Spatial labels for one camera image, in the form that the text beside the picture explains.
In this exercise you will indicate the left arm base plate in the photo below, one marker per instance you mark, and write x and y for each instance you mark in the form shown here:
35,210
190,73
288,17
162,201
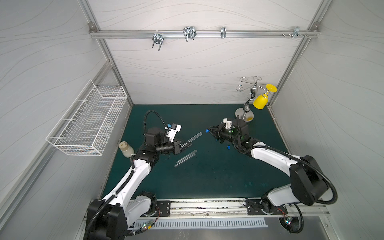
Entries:
162,208

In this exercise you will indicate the metal clamp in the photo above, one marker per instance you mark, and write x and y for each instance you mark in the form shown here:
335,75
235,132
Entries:
158,39
296,34
189,33
223,32

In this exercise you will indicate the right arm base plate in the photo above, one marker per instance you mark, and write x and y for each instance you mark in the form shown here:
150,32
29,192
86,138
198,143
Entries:
262,207

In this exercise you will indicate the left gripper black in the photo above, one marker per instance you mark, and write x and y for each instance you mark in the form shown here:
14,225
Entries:
177,147

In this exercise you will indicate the white wire basket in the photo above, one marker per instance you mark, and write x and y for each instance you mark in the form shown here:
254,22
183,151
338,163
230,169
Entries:
85,128

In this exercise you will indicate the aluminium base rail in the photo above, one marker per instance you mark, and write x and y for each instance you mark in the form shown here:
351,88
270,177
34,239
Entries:
220,208

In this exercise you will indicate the aluminium crossbar rail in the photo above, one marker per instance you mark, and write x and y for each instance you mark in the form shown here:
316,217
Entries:
201,34

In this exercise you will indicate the beige plastic bottle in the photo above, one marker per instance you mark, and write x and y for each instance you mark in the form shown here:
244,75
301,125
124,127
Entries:
126,149

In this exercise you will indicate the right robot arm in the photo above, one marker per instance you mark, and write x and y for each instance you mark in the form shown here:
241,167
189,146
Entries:
308,184

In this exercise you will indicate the green table mat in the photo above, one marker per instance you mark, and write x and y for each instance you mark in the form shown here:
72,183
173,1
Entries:
215,171

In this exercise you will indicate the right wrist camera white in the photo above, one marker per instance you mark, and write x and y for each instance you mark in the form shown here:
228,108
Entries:
228,124

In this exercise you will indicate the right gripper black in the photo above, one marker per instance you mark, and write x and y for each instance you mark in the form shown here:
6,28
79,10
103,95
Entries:
222,135

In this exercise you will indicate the clear test tube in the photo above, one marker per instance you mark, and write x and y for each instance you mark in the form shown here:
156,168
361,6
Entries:
188,156
194,138
176,165

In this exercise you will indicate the chrome cup holder stand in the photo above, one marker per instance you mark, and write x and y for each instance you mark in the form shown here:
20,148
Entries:
245,112

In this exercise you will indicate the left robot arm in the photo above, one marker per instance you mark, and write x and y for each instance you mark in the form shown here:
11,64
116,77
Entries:
111,217

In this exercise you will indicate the white slotted cable duct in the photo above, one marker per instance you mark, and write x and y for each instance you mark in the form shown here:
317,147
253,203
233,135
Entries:
224,223

